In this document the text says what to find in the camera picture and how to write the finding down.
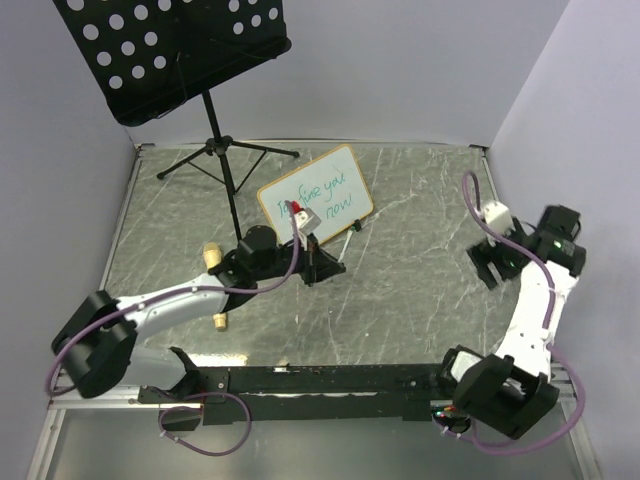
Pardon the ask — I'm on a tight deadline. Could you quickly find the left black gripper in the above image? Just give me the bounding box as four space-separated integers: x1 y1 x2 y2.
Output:
254 230 345 287

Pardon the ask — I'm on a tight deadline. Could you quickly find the white green whiteboard marker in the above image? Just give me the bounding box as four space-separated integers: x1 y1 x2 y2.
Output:
338 226 358 263

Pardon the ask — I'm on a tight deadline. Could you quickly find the yellow framed whiteboard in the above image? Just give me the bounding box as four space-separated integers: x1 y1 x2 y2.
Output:
257 144 374 243

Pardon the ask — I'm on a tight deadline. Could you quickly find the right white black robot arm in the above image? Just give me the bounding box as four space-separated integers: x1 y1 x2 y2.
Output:
432 200 586 440

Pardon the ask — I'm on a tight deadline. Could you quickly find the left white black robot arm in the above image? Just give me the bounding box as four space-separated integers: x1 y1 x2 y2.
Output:
51 225 346 402

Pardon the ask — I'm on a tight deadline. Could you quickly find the wooden toy microphone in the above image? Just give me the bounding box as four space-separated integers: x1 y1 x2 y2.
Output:
202 242 228 332

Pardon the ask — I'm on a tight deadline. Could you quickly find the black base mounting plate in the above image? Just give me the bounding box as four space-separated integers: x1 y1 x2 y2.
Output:
138 363 455 425

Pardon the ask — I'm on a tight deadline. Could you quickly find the black perforated music stand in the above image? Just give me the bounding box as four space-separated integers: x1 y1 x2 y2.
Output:
51 0 301 241

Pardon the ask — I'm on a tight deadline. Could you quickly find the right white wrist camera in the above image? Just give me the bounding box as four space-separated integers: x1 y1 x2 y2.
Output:
480 200 514 236

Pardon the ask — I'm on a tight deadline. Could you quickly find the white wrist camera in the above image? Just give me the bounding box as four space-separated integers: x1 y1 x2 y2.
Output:
291 201 321 244
480 200 514 236

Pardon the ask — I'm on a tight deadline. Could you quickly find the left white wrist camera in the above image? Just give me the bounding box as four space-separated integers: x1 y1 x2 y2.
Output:
291 201 321 244

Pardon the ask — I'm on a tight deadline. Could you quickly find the aluminium extrusion rail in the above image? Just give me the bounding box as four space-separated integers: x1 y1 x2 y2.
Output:
47 385 157 410

